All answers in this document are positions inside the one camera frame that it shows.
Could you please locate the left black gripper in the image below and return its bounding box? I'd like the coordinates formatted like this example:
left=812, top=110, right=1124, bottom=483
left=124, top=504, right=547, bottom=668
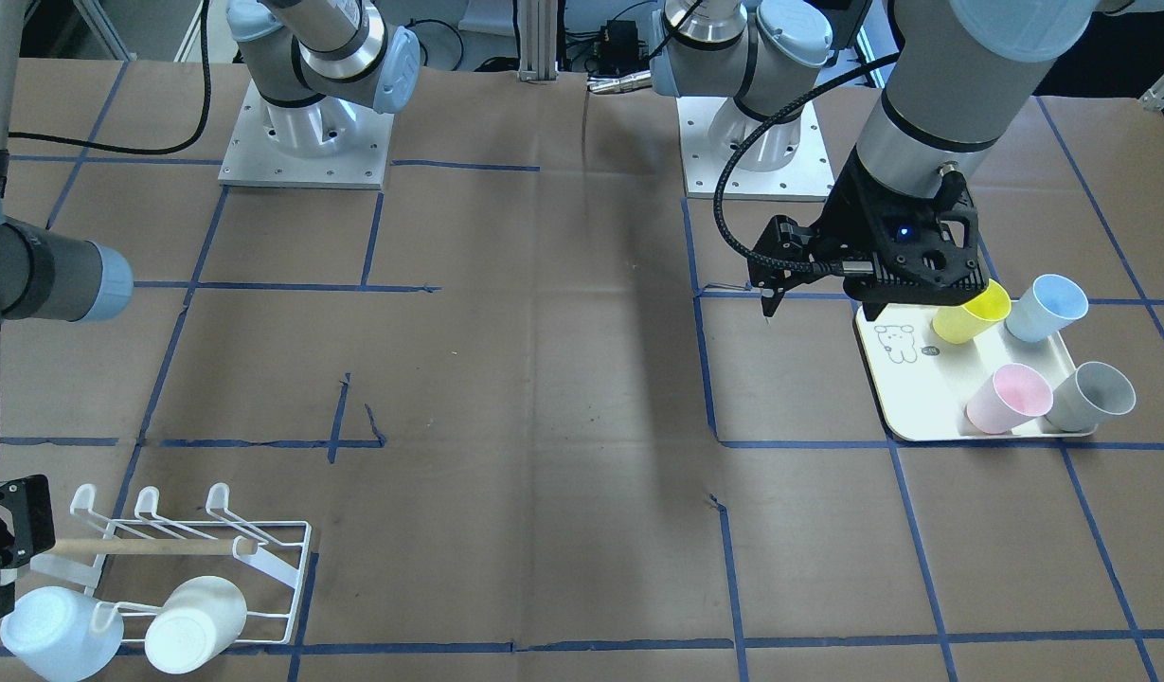
left=823, top=152, right=971, bottom=276

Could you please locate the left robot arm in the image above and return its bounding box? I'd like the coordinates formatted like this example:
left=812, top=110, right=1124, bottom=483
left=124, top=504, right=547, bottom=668
left=650, top=1, right=1105, bottom=203

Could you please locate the yellow plastic cup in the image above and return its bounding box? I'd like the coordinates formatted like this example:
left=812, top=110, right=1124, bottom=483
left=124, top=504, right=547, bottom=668
left=932, top=279, right=1012, bottom=344

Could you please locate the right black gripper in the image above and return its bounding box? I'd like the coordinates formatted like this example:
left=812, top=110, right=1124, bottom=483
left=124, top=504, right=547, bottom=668
left=0, top=476, right=55, bottom=619

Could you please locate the aluminium frame post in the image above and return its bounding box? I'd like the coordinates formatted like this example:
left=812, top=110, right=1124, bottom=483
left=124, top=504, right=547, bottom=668
left=512, top=0, right=565, bottom=81

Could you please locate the cream plastic tray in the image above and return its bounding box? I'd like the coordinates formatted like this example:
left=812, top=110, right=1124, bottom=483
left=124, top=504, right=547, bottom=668
left=853, top=305, right=1078, bottom=441

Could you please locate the white wire cup rack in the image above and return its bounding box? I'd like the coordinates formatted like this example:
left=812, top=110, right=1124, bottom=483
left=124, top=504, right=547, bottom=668
left=28, top=482, right=314, bottom=647

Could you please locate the white plastic cup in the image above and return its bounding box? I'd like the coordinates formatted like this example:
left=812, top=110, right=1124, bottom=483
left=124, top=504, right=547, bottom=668
left=144, top=577, right=248, bottom=674

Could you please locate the pink plastic cup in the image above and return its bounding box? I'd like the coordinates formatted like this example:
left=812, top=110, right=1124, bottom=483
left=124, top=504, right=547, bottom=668
left=964, top=363, right=1053, bottom=433

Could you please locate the light blue cup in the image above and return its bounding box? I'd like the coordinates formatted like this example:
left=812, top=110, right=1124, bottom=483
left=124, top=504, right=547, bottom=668
left=0, top=587, right=125, bottom=681
left=1003, top=273, right=1090, bottom=344

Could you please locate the grey plastic cup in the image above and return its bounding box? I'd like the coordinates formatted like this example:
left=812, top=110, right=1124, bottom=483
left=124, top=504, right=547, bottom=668
left=1045, top=361, right=1137, bottom=432

